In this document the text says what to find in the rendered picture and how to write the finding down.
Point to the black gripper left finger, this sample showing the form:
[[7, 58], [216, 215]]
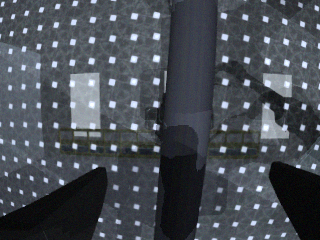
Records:
[[69, 213]]

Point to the black cylindrical rod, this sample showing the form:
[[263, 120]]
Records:
[[187, 115]]

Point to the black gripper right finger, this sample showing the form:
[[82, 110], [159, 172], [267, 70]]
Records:
[[299, 193]]

